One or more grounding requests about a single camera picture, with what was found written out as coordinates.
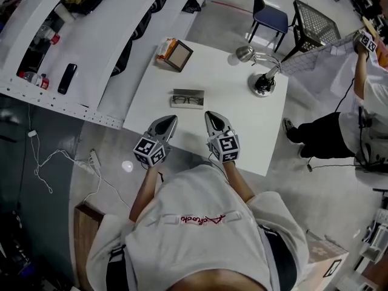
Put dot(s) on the red-label water bottle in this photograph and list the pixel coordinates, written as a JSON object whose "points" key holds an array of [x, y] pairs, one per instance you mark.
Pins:
{"points": [[34, 79], [50, 35]]}

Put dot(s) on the black bag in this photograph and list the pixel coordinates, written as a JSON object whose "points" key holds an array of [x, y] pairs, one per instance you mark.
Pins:
{"points": [[191, 5]]}

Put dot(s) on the white metal rack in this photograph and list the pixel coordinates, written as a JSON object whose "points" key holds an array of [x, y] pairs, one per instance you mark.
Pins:
{"points": [[376, 238]]}

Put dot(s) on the person's left forearm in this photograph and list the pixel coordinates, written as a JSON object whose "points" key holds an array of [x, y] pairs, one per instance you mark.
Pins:
{"points": [[145, 192]]}

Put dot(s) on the dark wooden picture frame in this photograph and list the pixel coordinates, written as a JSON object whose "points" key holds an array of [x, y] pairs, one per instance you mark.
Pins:
{"points": [[179, 55]]}

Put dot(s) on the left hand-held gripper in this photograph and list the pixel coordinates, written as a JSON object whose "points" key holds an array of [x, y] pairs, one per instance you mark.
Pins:
{"points": [[150, 151]]}

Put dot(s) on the brown wooden box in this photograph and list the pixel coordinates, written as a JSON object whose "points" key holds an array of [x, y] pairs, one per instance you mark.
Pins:
{"points": [[86, 232]]}

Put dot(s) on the white paper roll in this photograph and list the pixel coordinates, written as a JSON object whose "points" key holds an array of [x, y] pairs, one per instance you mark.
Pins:
{"points": [[64, 12]]}

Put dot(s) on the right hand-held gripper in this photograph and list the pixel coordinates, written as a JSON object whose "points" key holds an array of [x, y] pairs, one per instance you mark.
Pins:
{"points": [[225, 147]]}

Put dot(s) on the orange tissue packet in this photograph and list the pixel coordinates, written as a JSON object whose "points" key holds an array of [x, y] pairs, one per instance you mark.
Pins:
{"points": [[163, 48]]}

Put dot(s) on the white charger adapter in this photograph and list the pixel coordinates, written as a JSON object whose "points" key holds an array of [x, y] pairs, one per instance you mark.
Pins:
{"points": [[31, 133]]}

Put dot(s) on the silver desk lamp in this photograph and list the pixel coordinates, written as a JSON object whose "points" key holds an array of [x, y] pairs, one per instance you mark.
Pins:
{"points": [[262, 83]]}

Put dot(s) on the person's right forearm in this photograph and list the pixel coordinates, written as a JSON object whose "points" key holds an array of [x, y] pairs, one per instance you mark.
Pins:
{"points": [[238, 180]]}

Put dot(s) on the person's white sweatshirt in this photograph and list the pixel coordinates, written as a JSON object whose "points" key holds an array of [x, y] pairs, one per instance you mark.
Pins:
{"points": [[194, 238]]}

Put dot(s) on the white grid-pattern cloth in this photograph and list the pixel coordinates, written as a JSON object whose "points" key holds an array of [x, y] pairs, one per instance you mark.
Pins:
{"points": [[309, 59]]}

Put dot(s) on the black mesh stool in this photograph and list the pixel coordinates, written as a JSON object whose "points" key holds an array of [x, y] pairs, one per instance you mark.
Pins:
{"points": [[316, 26]]}

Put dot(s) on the blue chair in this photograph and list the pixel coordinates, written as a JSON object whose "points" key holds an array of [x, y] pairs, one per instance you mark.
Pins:
{"points": [[269, 17]]}

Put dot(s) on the black remote control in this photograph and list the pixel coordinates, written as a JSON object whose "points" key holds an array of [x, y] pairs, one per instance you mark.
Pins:
{"points": [[67, 78]]}

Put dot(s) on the patterned cardboard box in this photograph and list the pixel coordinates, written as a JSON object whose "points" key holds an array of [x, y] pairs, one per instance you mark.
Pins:
{"points": [[325, 259]]}

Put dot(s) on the white power strip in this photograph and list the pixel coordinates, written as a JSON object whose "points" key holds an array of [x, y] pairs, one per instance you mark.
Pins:
{"points": [[95, 159]]}

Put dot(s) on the black-framed glasses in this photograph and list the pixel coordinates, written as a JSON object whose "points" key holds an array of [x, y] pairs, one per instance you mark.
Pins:
{"points": [[187, 100]]}

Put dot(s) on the grey glasses case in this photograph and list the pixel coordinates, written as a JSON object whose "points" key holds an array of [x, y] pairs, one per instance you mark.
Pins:
{"points": [[188, 92]]}

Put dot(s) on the white curved workbench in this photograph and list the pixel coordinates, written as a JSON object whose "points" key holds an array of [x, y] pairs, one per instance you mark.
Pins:
{"points": [[91, 41]]}

